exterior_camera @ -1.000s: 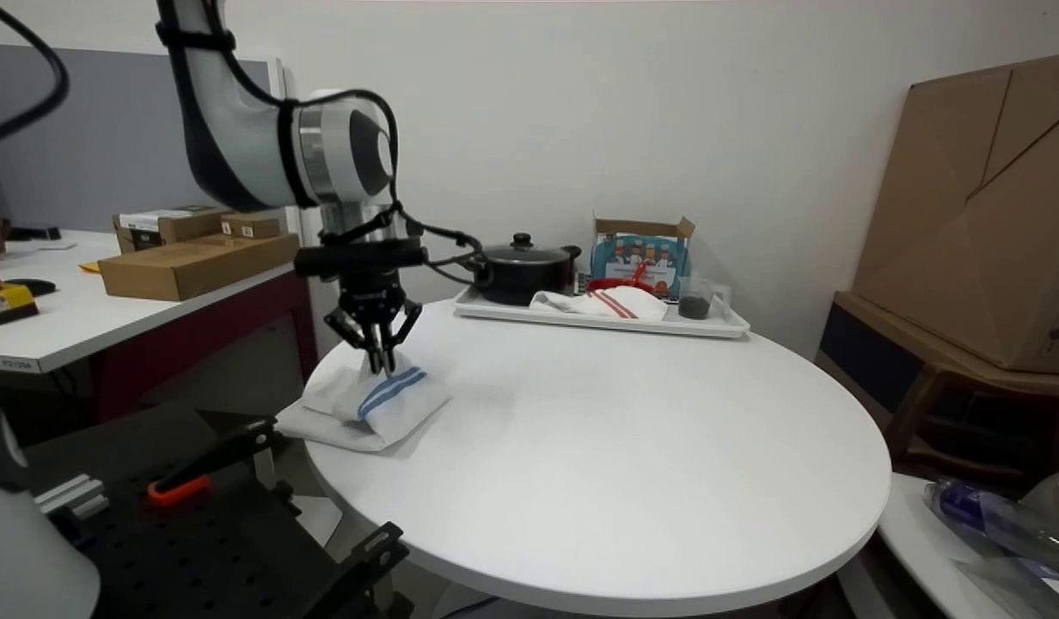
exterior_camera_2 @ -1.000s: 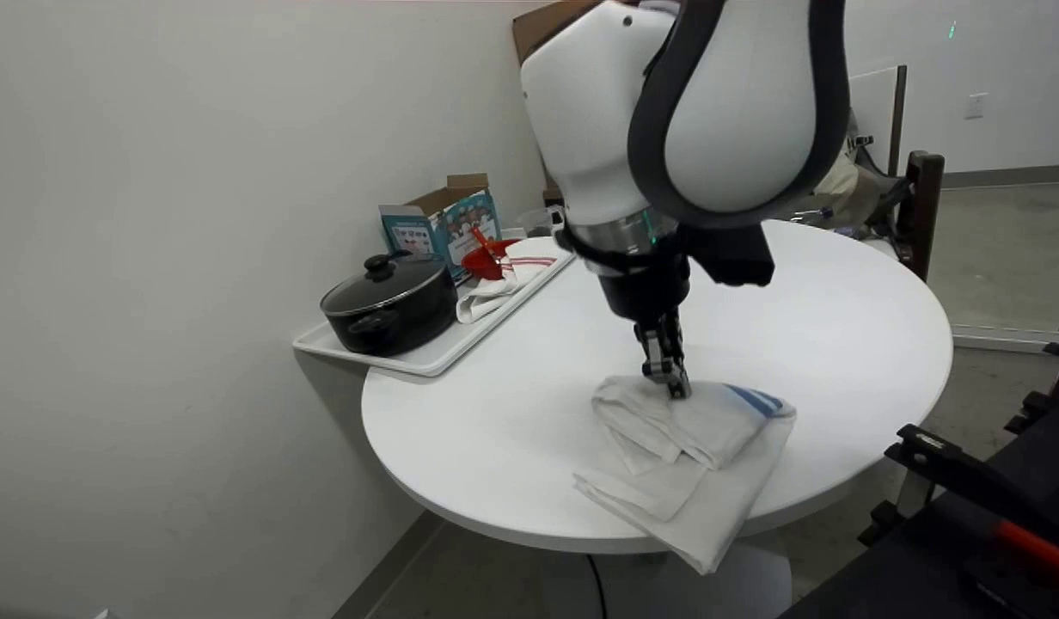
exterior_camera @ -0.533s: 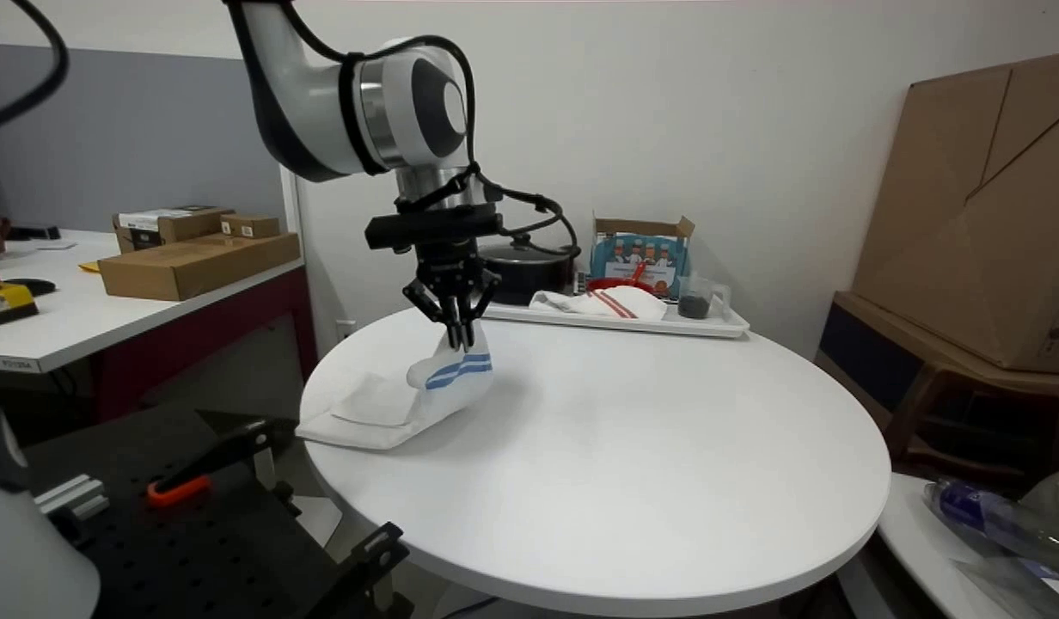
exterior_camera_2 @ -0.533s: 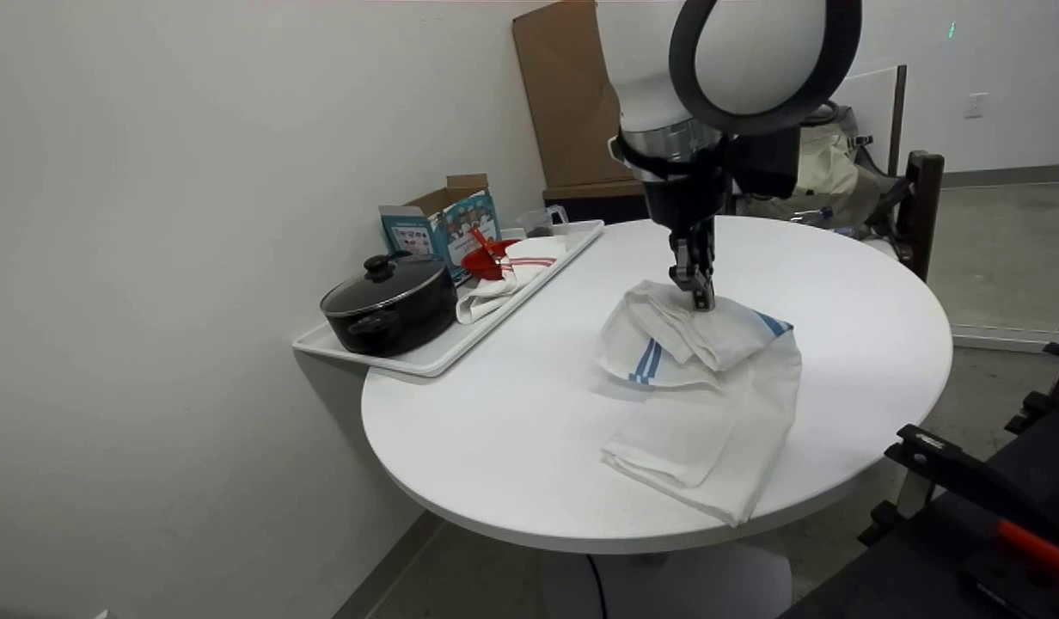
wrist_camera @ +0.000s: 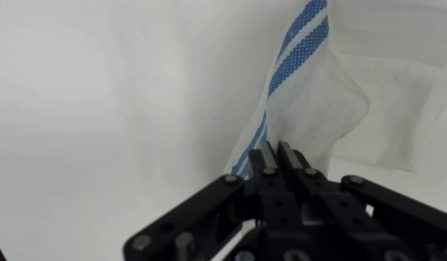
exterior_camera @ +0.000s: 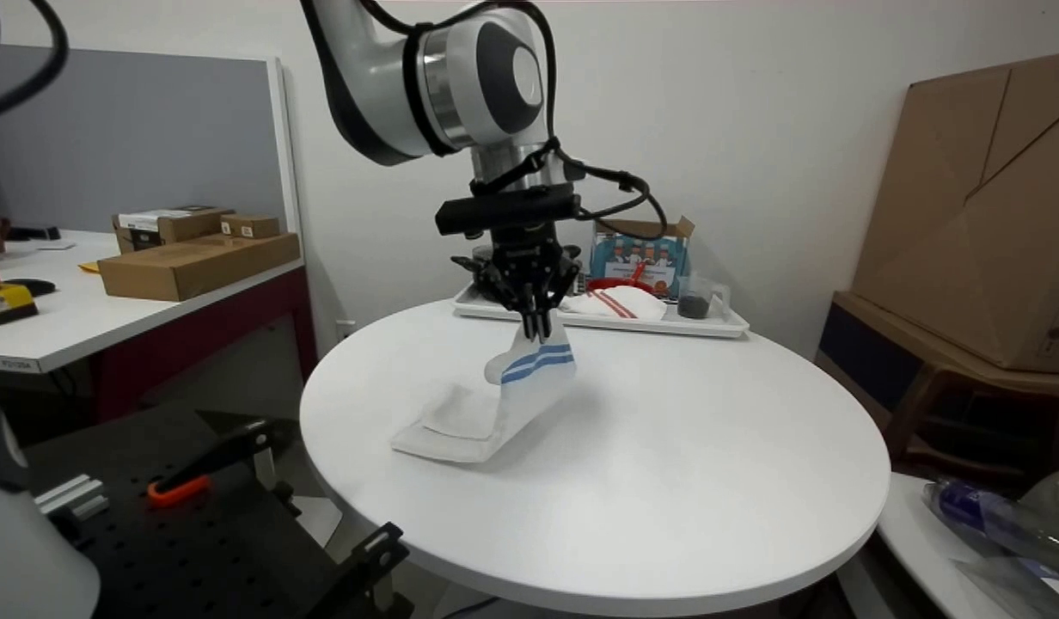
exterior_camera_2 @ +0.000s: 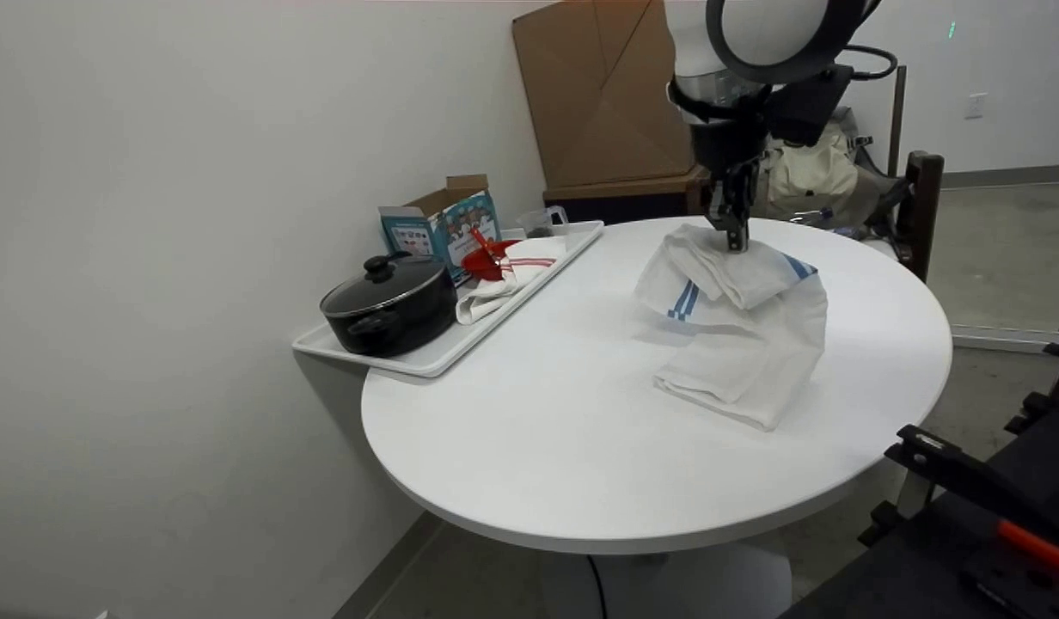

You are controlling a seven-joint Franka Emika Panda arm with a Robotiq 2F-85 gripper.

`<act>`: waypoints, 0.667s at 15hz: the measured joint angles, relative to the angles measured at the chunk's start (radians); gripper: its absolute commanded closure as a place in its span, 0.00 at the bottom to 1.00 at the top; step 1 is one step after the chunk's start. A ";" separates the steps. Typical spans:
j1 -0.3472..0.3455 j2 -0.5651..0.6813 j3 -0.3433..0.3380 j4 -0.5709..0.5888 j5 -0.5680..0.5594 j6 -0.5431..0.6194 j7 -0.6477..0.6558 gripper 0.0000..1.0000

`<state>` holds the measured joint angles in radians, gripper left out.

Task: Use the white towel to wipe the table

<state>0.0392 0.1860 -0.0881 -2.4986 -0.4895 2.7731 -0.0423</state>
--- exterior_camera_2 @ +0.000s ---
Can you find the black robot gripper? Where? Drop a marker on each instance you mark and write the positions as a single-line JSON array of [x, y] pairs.
[[727, 151]]

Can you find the white towel with blue stripes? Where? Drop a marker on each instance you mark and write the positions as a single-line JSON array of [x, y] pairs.
[[749, 333]]

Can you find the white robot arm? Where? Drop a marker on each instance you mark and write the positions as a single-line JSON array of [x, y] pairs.
[[758, 37]]

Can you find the white towel with red stripes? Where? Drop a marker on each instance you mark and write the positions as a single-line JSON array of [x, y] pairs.
[[517, 270]]

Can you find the clear plastic bag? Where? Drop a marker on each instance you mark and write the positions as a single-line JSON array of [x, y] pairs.
[[808, 172]]

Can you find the large brown cardboard box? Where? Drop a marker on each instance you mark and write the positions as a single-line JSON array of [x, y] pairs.
[[602, 98]]

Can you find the thin metal pole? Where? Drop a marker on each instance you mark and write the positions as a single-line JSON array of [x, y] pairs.
[[899, 114]]

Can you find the colourful printed cardboard box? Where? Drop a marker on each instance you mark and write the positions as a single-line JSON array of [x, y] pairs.
[[449, 224]]

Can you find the white rectangular tray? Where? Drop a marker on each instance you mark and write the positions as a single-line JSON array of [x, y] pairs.
[[438, 352]]

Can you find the black pot with lid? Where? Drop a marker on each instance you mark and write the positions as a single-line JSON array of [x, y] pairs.
[[393, 310]]

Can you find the black perforated breadboard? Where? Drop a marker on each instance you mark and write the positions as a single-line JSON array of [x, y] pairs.
[[953, 562]]

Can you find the white wall outlet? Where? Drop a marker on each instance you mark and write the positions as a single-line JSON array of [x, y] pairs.
[[978, 104]]

